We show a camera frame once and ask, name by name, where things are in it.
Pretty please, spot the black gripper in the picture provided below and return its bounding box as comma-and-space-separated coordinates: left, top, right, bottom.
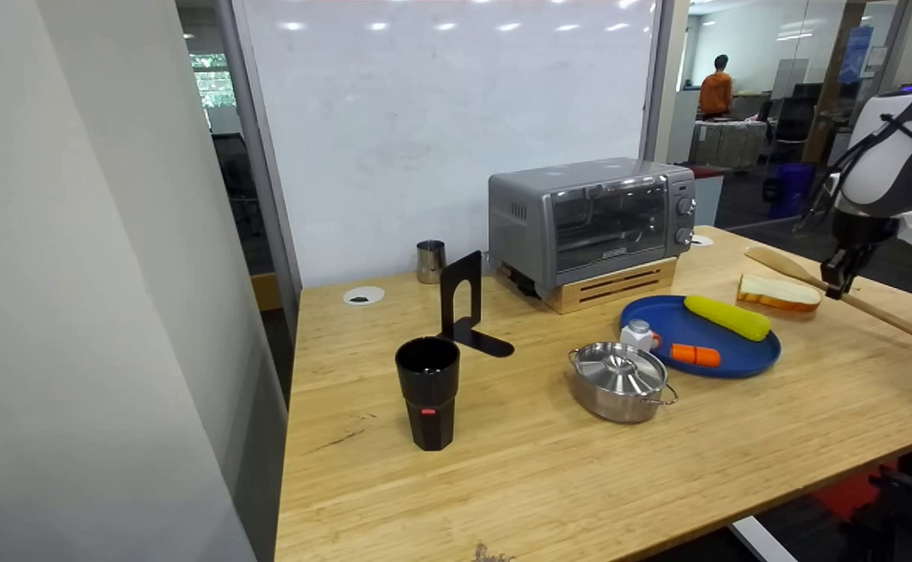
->
817, 206, 901, 304

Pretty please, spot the toy slice of bread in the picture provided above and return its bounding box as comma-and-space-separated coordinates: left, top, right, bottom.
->
733, 271, 823, 322

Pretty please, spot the round blue plate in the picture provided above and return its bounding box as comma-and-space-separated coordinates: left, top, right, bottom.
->
617, 291, 785, 380

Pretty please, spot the yellow toy corn cob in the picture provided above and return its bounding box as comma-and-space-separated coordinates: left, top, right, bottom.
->
681, 291, 773, 342

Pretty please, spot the orange two-piece toy carrot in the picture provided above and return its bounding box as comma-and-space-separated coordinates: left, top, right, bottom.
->
669, 339, 723, 372

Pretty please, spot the small white shaker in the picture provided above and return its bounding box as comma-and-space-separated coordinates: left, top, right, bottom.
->
617, 319, 658, 355

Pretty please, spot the person in orange shirt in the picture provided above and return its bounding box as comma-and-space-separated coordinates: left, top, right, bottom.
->
694, 54, 736, 120

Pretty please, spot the red and black chair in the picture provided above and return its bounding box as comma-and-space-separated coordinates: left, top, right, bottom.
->
809, 455, 912, 562

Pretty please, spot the slotted wooden stand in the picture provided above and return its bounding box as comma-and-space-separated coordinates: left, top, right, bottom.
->
496, 256, 681, 315

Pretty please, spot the silver pot with lid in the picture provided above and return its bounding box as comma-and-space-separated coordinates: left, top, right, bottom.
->
565, 339, 681, 428

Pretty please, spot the grey toaster oven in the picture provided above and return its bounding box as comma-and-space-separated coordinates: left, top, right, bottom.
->
487, 156, 701, 305

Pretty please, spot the white table leg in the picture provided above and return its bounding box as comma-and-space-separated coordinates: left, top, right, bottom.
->
729, 511, 803, 562

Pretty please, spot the black metal bookend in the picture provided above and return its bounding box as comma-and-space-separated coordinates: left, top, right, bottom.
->
437, 245, 517, 358

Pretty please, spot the small metal cup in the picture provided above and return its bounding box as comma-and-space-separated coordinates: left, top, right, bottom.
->
413, 236, 450, 287

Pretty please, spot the black cup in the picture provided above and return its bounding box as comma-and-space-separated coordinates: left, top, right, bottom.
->
394, 335, 463, 452

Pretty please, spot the black camera cable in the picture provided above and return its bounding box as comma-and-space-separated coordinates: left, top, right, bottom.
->
803, 90, 912, 214

